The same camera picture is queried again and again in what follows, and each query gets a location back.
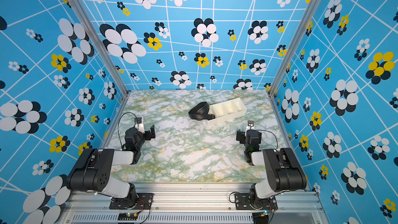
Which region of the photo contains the white compartment storage tray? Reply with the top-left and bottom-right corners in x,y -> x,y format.
207,97 -> 247,127

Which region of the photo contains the black belt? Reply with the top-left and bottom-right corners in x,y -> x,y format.
188,102 -> 216,121

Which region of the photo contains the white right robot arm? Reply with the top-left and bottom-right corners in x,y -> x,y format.
235,129 -> 307,210

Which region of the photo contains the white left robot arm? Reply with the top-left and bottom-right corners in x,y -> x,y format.
66,125 -> 155,210

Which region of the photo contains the left controller board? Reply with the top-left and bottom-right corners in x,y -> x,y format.
117,212 -> 139,223

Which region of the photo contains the controller board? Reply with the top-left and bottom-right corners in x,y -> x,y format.
252,212 -> 269,224
117,212 -> 139,223

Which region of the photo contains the right controller board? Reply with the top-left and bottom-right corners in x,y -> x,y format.
252,212 -> 269,224

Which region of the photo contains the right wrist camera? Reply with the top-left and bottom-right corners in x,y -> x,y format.
245,120 -> 255,132

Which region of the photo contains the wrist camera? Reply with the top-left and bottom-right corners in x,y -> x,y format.
245,120 -> 255,132
134,117 -> 145,133

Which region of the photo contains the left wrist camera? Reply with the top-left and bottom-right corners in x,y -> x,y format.
134,117 -> 145,133

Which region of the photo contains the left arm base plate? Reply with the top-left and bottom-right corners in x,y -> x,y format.
109,193 -> 154,210

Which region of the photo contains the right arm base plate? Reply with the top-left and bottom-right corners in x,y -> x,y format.
230,192 -> 278,212

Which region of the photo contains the aluminium front rail frame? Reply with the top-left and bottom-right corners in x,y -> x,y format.
59,183 -> 329,224

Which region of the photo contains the aluminium corner post right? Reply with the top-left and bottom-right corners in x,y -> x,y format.
269,0 -> 321,98

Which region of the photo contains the aluminium corner post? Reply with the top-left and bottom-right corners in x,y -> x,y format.
69,0 -> 129,97
269,0 -> 321,98

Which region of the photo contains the aluminium corner post left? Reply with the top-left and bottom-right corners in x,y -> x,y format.
69,0 -> 129,97

